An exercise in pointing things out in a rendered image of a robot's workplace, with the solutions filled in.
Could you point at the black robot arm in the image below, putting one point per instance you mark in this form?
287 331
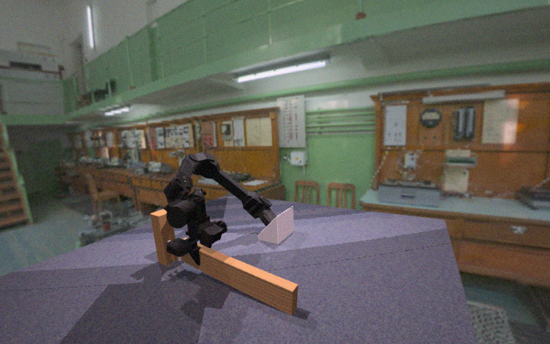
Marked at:
182 207

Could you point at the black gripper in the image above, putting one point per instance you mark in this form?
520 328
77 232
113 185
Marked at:
180 247

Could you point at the wooden bed side rail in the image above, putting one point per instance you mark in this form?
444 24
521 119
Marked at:
273 290

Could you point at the wooden post with slot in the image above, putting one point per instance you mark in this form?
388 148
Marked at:
163 233

